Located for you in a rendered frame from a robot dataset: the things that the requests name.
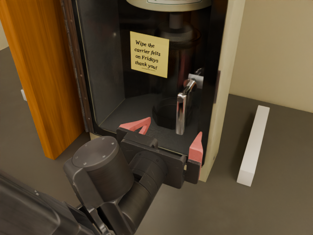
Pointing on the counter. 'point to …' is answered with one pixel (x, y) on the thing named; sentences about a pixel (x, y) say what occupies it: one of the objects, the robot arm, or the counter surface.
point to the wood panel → (44, 70)
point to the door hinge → (75, 67)
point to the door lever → (180, 110)
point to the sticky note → (149, 54)
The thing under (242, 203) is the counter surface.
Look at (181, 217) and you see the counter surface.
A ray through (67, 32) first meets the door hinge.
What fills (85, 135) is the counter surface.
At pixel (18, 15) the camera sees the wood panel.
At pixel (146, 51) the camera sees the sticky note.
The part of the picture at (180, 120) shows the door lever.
